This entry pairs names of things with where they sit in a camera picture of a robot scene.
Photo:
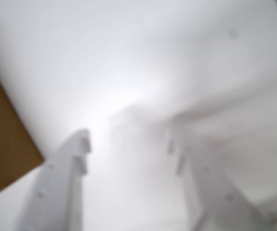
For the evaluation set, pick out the brown cardboard box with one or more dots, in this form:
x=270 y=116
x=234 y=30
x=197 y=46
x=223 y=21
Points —
x=5 y=134

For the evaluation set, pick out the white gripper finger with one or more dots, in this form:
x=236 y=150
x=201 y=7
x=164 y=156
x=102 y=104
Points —
x=56 y=192
x=215 y=199

